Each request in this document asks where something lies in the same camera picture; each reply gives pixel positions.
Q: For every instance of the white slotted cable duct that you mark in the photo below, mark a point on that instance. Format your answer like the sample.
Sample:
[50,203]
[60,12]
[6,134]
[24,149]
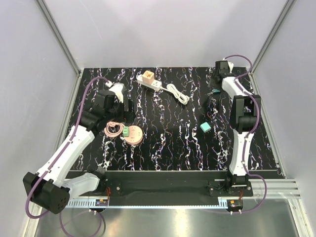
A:
[87,203]

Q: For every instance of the right aluminium frame post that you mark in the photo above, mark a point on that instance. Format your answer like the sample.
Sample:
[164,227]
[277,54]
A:
[273,32]

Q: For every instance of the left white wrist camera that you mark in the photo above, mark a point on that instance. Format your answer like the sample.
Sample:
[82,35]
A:
[117,88]

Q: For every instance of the aluminium frame post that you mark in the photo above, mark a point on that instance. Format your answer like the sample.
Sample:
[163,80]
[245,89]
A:
[57,34]
[273,32]

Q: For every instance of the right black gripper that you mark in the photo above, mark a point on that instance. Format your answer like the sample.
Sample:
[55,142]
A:
[211,83]

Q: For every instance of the green plug adapter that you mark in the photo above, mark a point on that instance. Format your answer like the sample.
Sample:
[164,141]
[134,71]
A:
[125,131]

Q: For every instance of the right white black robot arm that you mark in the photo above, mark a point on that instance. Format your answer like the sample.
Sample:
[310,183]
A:
[244,119]

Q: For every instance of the pink cube plug adapter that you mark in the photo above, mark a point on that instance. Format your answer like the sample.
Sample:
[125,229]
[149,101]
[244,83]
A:
[148,77]

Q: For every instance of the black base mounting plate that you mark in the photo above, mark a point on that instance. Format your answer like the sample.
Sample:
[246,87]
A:
[171,188]

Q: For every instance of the left aluminium frame post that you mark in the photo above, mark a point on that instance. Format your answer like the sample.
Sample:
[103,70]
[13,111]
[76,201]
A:
[57,34]

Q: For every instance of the teal plug adapter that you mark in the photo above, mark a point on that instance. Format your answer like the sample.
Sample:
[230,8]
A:
[215,91]
[205,127]

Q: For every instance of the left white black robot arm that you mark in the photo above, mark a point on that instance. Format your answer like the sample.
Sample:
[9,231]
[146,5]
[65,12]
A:
[48,187]

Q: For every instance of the pink round power socket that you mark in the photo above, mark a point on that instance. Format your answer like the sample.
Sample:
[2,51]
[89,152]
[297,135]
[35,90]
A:
[135,135]

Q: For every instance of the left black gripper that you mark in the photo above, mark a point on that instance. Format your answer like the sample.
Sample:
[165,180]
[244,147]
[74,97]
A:
[129,116]

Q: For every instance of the white power strip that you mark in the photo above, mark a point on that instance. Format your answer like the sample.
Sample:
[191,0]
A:
[156,85]

